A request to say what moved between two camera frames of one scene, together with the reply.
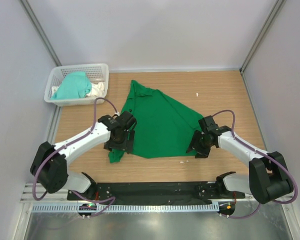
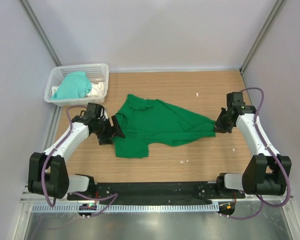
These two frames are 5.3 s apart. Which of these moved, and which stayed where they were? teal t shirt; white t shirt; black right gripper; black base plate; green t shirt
Moved: green t shirt; black right gripper
Stayed: black base plate; teal t shirt; white t shirt
